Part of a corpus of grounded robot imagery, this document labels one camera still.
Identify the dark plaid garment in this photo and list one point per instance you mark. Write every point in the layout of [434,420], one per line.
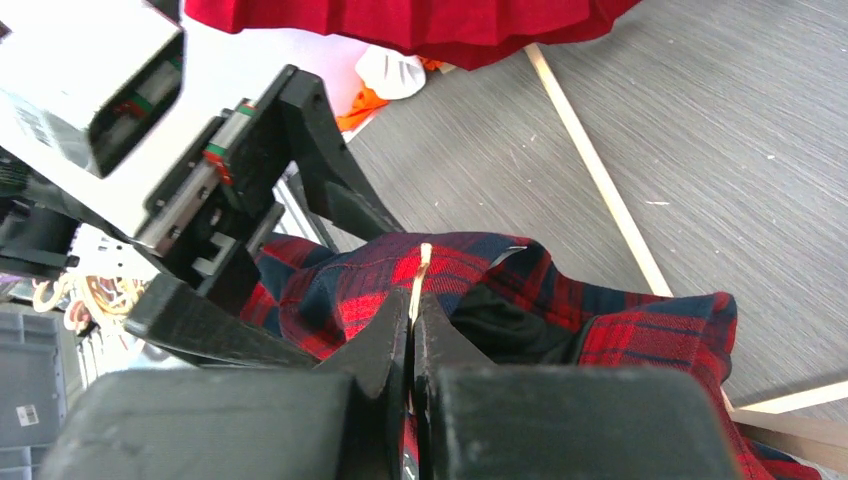
[507,297]

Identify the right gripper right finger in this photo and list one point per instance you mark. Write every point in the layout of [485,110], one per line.
[479,420]

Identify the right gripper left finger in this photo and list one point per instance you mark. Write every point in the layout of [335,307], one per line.
[340,420]

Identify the red skirt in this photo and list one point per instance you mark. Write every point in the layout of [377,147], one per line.
[468,34]

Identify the grey plastic crate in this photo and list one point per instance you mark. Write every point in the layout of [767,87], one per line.
[39,375]

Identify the orange and white garment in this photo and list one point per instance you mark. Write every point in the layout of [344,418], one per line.
[386,76]

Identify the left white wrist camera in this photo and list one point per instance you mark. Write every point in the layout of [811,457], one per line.
[90,79]

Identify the wooden clothes rack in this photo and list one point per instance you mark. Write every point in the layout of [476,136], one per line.
[772,422]

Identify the green hanger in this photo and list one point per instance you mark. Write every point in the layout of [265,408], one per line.
[417,285]

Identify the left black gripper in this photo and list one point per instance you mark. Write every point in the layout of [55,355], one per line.
[197,214]

